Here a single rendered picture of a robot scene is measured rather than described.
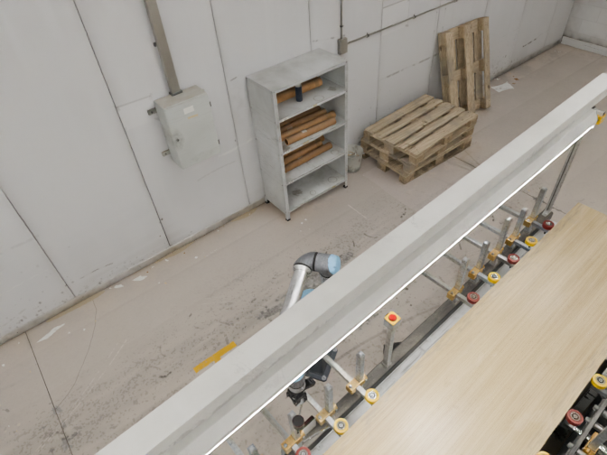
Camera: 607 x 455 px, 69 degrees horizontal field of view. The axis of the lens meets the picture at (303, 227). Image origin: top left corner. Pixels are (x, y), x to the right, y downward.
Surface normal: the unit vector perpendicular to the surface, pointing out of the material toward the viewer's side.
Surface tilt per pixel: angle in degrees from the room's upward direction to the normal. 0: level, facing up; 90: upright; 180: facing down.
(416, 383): 0
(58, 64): 90
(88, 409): 0
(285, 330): 0
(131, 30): 90
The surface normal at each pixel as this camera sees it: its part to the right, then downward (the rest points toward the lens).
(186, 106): 0.62, 0.52
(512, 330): -0.06, -0.72
